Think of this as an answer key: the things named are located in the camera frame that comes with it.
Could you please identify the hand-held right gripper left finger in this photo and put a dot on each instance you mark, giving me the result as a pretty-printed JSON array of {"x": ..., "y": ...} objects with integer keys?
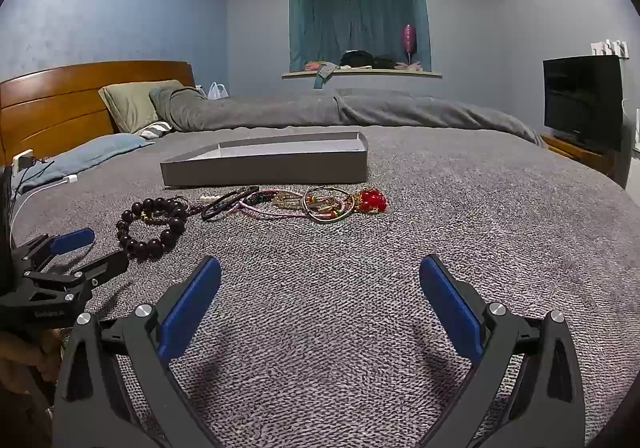
[{"x": 192, "y": 308}]

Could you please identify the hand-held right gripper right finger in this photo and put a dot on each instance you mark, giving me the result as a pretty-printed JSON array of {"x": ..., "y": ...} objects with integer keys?
[{"x": 450, "y": 308}]

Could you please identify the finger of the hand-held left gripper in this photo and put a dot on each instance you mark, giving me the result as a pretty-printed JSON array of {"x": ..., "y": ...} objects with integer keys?
[
  {"x": 107, "y": 265},
  {"x": 75, "y": 239}
]

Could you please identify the gold pink bangles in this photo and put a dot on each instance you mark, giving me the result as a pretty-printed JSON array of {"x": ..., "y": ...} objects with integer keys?
[{"x": 325, "y": 208}]

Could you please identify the grey shallow box tray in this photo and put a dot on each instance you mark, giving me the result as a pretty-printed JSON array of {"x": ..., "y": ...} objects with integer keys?
[{"x": 280, "y": 163}]

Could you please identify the person's left hand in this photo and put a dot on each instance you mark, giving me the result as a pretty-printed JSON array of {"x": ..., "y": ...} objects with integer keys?
[{"x": 27, "y": 353}]

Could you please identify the blue pillow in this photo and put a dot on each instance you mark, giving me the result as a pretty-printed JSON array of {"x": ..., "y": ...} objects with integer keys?
[{"x": 95, "y": 151}]

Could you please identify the white power strip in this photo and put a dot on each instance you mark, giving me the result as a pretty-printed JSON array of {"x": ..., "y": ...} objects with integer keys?
[{"x": 22, "y": 159}]

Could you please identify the striped pillow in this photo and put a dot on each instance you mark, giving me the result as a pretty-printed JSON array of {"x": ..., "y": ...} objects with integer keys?
[{"x": 155, "y": 129}]

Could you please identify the wooden headboard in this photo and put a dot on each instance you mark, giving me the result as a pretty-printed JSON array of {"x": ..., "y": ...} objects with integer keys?
[{"x": 60, "y": 98}]

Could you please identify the olive green pillow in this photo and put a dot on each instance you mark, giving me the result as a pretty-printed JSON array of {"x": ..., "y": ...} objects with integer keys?
[{"x": 130, "y": 103}]

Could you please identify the wooden television stand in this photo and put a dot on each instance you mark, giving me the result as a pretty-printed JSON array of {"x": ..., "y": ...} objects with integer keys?
[{"x": 580, "y": 156}]

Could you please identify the white plastic bag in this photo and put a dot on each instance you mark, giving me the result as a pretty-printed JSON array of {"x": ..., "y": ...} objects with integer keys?
[{"x": 217, "y": 92}]

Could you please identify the grey duvet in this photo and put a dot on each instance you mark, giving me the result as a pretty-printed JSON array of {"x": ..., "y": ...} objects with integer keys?
[{"x": 300, "y": 111}]

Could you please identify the black television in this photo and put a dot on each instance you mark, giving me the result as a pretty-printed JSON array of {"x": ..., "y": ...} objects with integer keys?
[{"x": 582, "y": 101}]

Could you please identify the window sill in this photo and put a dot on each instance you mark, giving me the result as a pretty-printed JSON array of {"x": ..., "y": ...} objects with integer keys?
[{"x": 360, "y": 74}]

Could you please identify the black clothes pile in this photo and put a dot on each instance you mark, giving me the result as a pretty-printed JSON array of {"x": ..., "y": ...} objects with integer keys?
[{"x": 365, "y": 60}]

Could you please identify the grey hanging cloth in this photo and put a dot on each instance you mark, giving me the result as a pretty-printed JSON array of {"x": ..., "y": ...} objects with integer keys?
[{"x": 324, "y": 76}]

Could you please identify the pink glitter ornament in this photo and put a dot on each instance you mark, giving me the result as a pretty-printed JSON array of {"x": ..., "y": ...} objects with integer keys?
[{"x": 409, "y": 41}]

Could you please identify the pink cloth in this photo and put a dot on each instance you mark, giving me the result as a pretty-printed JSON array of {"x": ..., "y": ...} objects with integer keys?
[{"x": 314, "y": 65}]

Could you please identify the teal curtain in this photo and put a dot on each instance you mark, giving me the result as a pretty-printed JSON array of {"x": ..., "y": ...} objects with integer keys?
[{"x": 350, "y": 13}]

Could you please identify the white wall sockets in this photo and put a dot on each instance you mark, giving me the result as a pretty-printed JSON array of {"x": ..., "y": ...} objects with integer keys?
[{"x": 610, "y": 48}]

